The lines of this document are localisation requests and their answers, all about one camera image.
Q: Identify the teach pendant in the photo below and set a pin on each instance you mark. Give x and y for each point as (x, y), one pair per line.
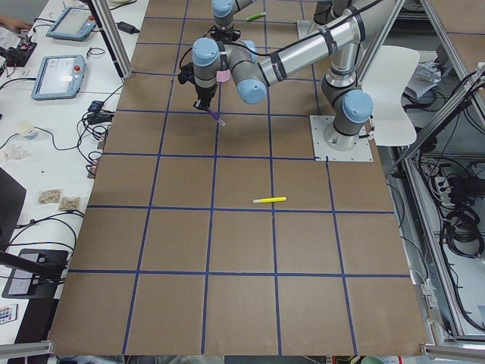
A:
(74, 24)
(59, 77)

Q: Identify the aluminium frame post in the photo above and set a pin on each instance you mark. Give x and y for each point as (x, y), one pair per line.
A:
(109, 31)

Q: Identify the near teach pendant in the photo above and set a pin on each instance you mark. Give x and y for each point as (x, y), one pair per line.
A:
(59, 77)

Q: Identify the person at desk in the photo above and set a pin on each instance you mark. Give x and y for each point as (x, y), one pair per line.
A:
(15, 25)

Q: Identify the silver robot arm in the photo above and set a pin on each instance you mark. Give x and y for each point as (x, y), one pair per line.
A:
(341, 28)
(223, 12)

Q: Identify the black power adapter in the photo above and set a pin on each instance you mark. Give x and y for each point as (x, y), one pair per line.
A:
(127, 28)

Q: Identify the white plastic chair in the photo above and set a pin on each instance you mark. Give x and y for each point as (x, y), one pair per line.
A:
(385, 82)

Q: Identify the colourful remote control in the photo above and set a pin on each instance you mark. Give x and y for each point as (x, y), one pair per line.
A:
(8, 314)

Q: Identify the purple pen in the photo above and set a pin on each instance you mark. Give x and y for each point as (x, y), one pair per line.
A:
(216, 117)

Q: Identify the black monitor stand base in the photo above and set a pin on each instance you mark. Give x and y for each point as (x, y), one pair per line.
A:
(35, 273)

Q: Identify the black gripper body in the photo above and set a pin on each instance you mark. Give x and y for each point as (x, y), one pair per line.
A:
(205, 91)
(226, 35)

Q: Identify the pink mesh cup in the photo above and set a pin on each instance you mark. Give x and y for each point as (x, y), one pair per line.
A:
(223, 76)

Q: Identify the green pen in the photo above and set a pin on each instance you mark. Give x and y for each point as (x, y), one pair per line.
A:
(256, 16)

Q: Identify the yellow pen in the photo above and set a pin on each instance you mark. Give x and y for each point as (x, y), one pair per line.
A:
(269, 200)

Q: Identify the snack bag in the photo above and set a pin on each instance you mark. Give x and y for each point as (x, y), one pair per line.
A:
(52, 196)
(69, 203)

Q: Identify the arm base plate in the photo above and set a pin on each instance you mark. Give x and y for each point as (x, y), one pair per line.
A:
(306, 28)
(330, 146)

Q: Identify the far teach pendant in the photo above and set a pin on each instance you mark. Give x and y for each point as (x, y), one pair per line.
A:
(74, 24)

